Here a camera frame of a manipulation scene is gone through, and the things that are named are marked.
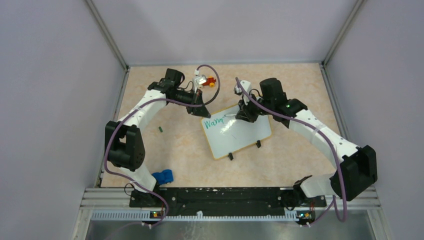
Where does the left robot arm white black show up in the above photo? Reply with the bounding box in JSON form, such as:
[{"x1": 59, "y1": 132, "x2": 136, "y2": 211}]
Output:
[{"x1": 104, "y1": 68, "x2": 211, "y2": 207}]

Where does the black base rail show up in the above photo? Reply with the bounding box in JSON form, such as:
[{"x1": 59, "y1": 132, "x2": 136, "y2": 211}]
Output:
[{"x1": 129, "y1": 187, "x2": 327, "y2": 218}]

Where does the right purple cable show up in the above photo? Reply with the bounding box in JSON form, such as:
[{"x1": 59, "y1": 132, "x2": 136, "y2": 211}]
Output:
[{"x1": 234, "y1": 77, "x2": 349, "y2": 228}]

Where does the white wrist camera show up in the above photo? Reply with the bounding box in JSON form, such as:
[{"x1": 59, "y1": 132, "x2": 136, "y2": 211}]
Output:
[
  {"x1": 233, "y1": 80, "x2": 252, "y2": 105},
  {"x1": 191, "y1": 69, "x2": 207, "y2": 92}
]

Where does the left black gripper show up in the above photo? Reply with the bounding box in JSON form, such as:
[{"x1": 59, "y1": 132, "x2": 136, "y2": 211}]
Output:
[{"x1": 170, "y1": 88, "x2": 211, "y2": 118}]

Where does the black whiteboard foot left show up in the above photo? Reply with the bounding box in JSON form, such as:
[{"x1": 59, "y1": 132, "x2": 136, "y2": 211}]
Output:
[{"x1": 228, "y1": 152, "x2": 234, "y2": 161}]

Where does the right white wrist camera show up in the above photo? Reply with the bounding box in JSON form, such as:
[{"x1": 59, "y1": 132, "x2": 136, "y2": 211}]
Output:
[{"x1": 233, "y1": 80, "x2": 252, "y2": 105}]

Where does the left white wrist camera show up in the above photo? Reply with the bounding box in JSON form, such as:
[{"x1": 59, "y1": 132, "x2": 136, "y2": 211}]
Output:
[{"x1": 191, "y1": 69, "x2": 207, "y2": 92}]

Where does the white slotted cable duct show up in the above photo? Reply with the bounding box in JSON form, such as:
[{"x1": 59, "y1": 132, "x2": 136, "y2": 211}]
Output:
[{"x1": 91, "y1": 210, "x2": 299, "y2": 222}]

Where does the blue toy car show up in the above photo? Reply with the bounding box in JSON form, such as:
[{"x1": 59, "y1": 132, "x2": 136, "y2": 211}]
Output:
[{"x1": 152, "y1": 169, "x2": 174, "y2": 185}]

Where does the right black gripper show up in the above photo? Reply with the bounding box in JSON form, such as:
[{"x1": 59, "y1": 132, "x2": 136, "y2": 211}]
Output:
[{"x1": 236, "y1": 91, "x2": 274, "y2": 123}]

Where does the yellow framed whiteboard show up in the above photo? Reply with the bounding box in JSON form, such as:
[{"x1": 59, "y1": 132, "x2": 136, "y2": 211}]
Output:
[{"x1": 200, "y1": 104, "x2": 272, "y2": 160}]

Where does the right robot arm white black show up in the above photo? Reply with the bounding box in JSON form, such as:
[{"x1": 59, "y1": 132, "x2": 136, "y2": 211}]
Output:
[{"x1": 234, "y1": 77, "x2": 378, "y2": 206}]

